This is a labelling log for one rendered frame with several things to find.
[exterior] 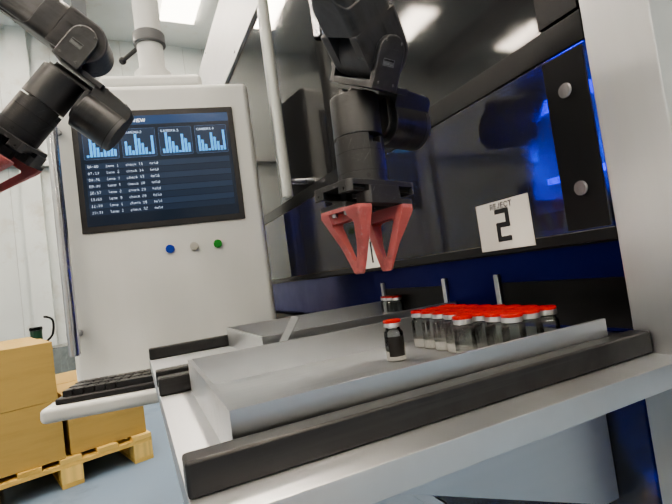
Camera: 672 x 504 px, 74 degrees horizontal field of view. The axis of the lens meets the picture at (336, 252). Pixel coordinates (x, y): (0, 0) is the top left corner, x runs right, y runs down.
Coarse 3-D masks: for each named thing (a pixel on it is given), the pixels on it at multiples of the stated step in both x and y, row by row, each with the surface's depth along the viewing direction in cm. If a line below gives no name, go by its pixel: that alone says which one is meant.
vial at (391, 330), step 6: (384, 324) 51; (390, 324) 50; (396, 324) 50; (390, 330) 50; (396, 330) 50; (384, 336) 51; (390, 336) 50; (396, 336) 50; (390, 360) 50; (396, 360) 50; (402, 360) 50
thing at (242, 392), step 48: (336, 336) 58; (528, 336) 37; (576, 336) 39; (192, 384) 48; (240, 384) 49; (288, 384) 46; (336, 384) 30; (384, 384) 31; (432, 384) 33; (240, 432) 27
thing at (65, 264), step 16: (48, 144) 106; (48, 160) 106; (64, 208) 106; (64, 224) 106; (64, 240) 105; (64, 256) 105; (64, 272) 104; (64, 288) 104; (64, 304) 104; (80, 352) 105
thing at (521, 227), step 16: (480, 208) 58; (496, 208) 55; (512, 208) 53; (528, 208) 51; (480, 224) 58; (512, 224) 53; (528, 224) 51; (496, 240) 56; (512, 240) 53; (528, 240) 51
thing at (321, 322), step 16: (368, 304) 98; (272, 320) 89; (288, 320) 91; (304, 320) 92; (320, 320) 93; (336, 320) 95; (352, 320) 68; (368, 320) 69; (240, 336) 75; (256, 336) 65; (272, 336) 63; (304, 336) 65
